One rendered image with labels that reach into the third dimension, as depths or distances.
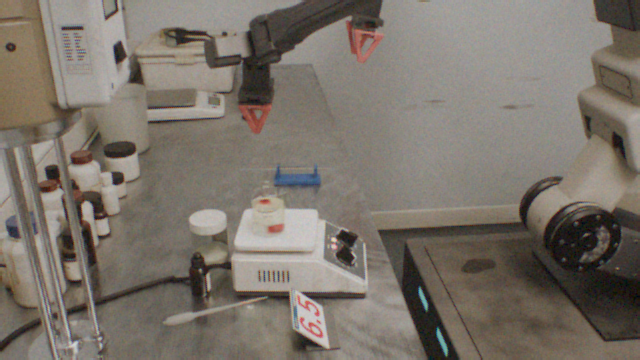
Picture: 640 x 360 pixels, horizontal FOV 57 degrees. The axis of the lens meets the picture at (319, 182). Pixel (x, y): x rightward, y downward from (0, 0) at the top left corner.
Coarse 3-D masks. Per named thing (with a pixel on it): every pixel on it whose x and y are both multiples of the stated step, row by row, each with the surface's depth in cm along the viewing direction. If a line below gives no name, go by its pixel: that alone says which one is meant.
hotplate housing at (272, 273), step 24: (240, 264) 86; (264, 264) 86; (288, 264) 86; (312, 264) 86; (240, 288) 88; (264, 288) 88; (288, 288) 87; (312, 288) 87; (336, 288) 87; (360, 288) 87
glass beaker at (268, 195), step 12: (264, 180) 89; (276, 180) 89; (252, 192) 87; (264, 192) 89; (276, 192) 89; (252, 204) 86; (264, 204) 85; (276, 204) 85; (252, 216) 88; (264, 216) 86; (276, 216) 86; (264, 228) 87; (276, 228) 87
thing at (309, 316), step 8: (296, 296) 83; (304, 296) 84; (304, 304) 82; (312, 304) 84; (304, 312) 81; (312, 312) 82; (304, 320) 79; (312, 320) 80; (320, 320) 82; (304, 328) 77; (312, 328) 79; (320, 328) 80; (320, 336) 78
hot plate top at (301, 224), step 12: (288, 216) 93; (300, 216) 93; (312, 216) 93; (240, 228) 90; (252, 228) 90; (288, 228) 90; (300, 228) 90; (312, 228) 90; (240, 240) 87; (252, 240) 87; (264, 240) 87; (276, 240) 87; (288, 240) 87; (300, 240) 87; (312, 240) 86
